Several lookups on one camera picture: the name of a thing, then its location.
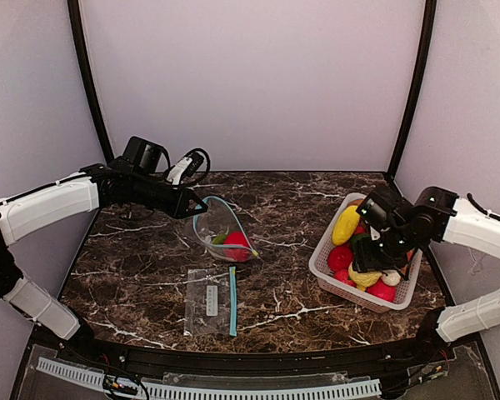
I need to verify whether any white plastic basket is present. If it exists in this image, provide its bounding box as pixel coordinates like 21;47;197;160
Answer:
308;192;423;313

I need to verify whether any small clear zip bag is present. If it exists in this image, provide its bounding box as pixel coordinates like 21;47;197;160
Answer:
183;265;238;337

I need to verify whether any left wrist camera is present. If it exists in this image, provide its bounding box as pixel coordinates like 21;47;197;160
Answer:
165;147;211;188

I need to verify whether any red toy apple large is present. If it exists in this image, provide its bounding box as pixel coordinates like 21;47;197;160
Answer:
223;232;253;263

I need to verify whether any red toy fruit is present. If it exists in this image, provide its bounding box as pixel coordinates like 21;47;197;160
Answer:
366;279;396;303
327;245;354;273

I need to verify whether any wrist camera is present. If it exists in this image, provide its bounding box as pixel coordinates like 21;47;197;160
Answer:
165;147;211;188
357;186;413;232

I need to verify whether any red toy fruit left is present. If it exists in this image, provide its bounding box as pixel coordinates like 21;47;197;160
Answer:
327;245;354;273

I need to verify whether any red toy fruit front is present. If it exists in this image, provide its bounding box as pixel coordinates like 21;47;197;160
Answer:
366;279;396;303

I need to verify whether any black corner frame post right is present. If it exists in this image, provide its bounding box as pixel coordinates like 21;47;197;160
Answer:
384;0;438;187

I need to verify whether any white slotted cable duct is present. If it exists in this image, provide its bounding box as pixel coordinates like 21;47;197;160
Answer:
36;357;383;399

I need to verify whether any orange toy carrot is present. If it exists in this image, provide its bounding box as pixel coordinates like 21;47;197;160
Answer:
400;249;416;280

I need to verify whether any black front rail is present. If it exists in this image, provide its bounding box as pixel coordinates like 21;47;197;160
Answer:
57;337;474;378

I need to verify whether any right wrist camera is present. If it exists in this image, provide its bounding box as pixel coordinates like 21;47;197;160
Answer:
357;186;413;232

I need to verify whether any black corner frame post left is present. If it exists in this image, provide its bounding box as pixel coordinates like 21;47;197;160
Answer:
67;0;115;163

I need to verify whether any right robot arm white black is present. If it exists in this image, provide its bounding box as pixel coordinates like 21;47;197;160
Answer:
352;186;500;343

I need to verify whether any large clear zip bag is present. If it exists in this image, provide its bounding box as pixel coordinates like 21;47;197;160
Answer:
183;196;259;263

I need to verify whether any dark green toy pepper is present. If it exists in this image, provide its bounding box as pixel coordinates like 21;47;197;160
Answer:
349;232;371;252

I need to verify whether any black corner frame post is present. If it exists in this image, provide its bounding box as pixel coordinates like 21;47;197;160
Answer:
384;0;438;187
67;0;115;163

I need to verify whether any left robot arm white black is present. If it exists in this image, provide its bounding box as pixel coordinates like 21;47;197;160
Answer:
0;137;211;341

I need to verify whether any brown toy potato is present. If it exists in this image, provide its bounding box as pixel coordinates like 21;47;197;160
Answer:
348;198;363;207

